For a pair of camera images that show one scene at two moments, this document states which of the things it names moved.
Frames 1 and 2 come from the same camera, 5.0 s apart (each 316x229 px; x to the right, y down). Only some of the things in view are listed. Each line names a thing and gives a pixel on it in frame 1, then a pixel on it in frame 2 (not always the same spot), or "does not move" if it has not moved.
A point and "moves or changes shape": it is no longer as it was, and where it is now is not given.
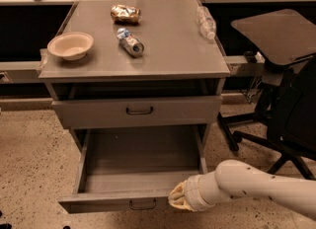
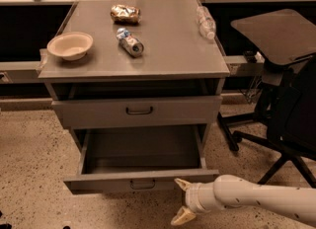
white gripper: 192,193 to 191,198
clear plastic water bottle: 206,23 does not move
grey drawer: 125,169 moves or changes shape
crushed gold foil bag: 125,15 does not move
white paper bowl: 71,45 does not move
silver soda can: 131,44 does not move
